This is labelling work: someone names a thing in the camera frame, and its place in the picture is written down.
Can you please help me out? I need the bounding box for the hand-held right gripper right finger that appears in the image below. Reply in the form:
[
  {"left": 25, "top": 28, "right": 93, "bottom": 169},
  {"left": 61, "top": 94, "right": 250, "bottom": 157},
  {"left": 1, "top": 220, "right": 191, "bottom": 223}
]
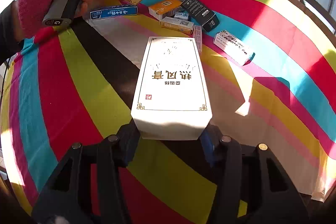
[{"left": 199, "top": 124, "right": 310, "bottom": 224}]

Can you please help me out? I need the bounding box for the black box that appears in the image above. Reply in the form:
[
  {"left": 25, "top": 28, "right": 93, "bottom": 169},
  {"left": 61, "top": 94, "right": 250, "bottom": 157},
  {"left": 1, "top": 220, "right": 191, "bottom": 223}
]
[{"left": 180, "top": 0, "right": 220, "bottom": 33}]

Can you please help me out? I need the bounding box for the large white box gold print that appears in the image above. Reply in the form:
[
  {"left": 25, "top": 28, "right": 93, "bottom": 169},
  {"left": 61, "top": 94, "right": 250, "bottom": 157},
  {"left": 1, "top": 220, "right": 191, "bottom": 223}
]
[{"left": 131, "top": 36, "right": 213, "bottom": 141}]

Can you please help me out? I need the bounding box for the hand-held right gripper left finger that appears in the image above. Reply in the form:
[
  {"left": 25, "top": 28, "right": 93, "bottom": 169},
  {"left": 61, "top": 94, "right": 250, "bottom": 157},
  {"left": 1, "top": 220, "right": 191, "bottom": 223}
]
[{"left": 31, "top": 123, "right": 142, "bottom": 224}]

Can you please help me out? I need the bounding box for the white box with barcode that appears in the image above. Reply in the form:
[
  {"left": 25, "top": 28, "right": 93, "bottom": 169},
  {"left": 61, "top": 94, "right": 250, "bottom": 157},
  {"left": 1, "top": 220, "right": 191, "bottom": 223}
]
[{"left": 213, "top": 30, "right": 255, "bottom": 66}]

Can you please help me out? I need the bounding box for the yellow and white box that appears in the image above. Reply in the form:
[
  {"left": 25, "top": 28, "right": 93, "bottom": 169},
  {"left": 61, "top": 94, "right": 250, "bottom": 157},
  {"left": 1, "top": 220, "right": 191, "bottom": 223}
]
[{"left": 160, "top": 16, "right": 195, "bottom": 35}]

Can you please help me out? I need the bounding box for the blue flat box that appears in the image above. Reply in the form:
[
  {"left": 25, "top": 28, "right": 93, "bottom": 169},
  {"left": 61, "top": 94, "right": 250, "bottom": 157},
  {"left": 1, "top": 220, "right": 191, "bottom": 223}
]
[{"left": 90, "top": 5, "right": 138, "bottom": 20}]

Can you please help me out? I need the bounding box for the orange and white flat box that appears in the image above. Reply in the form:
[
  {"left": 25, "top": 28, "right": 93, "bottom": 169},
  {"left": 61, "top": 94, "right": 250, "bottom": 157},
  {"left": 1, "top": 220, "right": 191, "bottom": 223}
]
[{"left": 148, "top": 0, "right": 184, "bottom": 20}]

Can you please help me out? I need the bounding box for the pink and white thin box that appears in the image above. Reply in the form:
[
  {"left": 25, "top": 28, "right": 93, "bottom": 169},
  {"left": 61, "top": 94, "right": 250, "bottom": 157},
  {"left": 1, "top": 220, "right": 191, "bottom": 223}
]
[{"left": 193, "top": 25, "right": 203, "bottom": 55}]

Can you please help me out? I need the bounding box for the striped colourful tablecloth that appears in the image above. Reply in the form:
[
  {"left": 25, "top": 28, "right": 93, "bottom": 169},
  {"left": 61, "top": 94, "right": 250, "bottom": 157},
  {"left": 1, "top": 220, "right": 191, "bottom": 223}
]
[{"left": 0, "top": 0, "right": 336, "bottom": 224}]

